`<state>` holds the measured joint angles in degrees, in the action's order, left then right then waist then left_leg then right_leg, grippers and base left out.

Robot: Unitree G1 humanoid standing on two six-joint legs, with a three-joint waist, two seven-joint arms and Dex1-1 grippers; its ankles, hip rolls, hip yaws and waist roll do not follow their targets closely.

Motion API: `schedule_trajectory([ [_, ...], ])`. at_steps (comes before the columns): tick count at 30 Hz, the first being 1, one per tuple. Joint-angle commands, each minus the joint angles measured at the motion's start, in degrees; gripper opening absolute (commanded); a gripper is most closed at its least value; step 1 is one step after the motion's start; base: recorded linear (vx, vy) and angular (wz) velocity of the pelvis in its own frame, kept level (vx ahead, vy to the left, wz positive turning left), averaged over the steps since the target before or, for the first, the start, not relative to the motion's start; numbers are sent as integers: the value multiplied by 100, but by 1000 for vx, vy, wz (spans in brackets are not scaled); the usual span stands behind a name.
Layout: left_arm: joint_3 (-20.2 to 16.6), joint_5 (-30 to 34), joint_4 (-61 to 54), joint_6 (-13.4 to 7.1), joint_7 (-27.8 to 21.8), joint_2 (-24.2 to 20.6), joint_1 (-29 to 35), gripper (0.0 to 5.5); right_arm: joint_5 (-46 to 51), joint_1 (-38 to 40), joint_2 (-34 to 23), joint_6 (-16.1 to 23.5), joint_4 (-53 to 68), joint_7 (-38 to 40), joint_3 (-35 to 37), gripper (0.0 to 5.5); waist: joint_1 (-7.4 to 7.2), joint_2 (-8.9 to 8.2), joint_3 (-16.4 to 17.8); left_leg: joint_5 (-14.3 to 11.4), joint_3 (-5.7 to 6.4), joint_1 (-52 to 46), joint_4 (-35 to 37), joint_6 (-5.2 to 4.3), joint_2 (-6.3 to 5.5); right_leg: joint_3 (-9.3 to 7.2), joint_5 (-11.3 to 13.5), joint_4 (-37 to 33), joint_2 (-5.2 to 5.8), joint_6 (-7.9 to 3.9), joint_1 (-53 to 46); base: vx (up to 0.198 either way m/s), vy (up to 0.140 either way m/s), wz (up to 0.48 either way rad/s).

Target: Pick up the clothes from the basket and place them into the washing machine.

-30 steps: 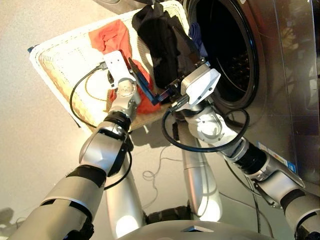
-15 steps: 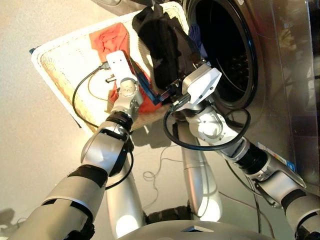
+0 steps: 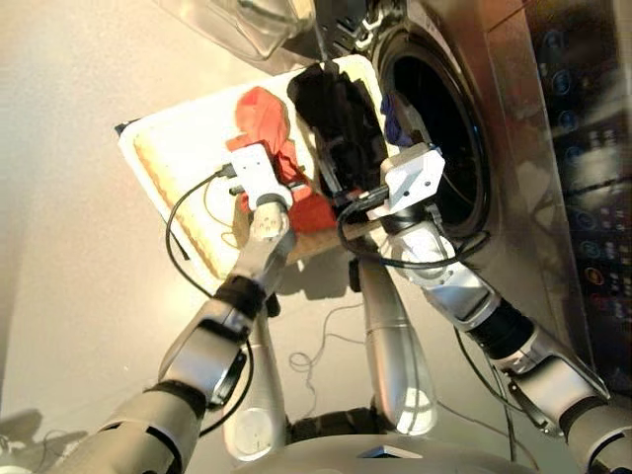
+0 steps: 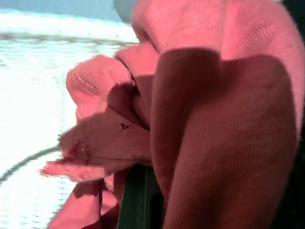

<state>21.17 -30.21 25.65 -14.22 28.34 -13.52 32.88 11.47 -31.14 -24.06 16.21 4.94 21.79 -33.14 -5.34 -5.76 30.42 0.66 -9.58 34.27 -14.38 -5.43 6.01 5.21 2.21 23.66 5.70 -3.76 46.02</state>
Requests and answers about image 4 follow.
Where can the pale woven basket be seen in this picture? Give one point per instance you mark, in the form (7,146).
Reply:
(28,95)

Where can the red orange garment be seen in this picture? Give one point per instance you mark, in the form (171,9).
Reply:
(214,119)

